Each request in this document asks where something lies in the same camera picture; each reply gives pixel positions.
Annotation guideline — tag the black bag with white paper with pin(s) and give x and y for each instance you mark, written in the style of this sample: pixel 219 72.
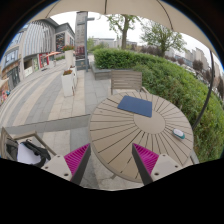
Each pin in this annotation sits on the black bag with white paper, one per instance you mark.
pixel 26 152

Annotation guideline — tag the wooden slatted chair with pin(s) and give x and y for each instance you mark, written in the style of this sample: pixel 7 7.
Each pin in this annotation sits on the wooden slatted chair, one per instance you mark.
pixel 127 79

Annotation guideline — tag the wooden armchair with bag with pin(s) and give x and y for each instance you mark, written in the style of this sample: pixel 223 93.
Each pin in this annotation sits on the wooden armchair with bag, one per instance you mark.
pixel 31 136

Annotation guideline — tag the blue mouse pad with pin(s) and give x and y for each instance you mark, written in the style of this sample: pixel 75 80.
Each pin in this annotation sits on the blue mouse pad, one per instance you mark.
pixel 136 105

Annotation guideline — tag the near white planter box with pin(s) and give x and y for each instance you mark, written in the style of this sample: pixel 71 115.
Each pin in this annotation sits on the near white planter box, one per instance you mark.
pixel 68 83

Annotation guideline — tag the round wooden slatted table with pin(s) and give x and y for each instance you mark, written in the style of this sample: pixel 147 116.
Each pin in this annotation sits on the round wooden slatted table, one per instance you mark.
pixel 113 131

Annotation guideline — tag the beige patio umbrella canopy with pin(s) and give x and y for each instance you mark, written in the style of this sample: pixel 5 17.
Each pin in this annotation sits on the beige patio umbrella canopy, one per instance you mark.
pixel 156 10

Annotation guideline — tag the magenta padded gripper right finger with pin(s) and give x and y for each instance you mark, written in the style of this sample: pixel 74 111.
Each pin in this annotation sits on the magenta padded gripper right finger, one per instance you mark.
pixel 152 166

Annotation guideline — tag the far white planter box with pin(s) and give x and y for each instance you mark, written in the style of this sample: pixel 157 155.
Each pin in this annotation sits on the far white planter box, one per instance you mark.
pixel 69 51

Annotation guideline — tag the white and teal mouse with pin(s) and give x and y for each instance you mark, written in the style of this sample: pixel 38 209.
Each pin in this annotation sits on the white and teal mouse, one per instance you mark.
pixel 178 133

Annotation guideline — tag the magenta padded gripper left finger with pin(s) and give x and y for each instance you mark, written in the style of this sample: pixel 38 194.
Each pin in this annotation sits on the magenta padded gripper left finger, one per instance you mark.
pixel 72 166

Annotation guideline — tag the green hedge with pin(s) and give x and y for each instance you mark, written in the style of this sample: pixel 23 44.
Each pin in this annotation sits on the green hedge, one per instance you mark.
pixel 175 84

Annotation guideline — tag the grey sign pillar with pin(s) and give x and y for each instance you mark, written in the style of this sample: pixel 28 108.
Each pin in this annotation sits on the grey sign pillar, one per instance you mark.
pixel 82 19

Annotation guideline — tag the white planter box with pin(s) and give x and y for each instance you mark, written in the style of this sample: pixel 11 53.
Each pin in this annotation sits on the white planter box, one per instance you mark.
pixel 69 51
pixel 68 83

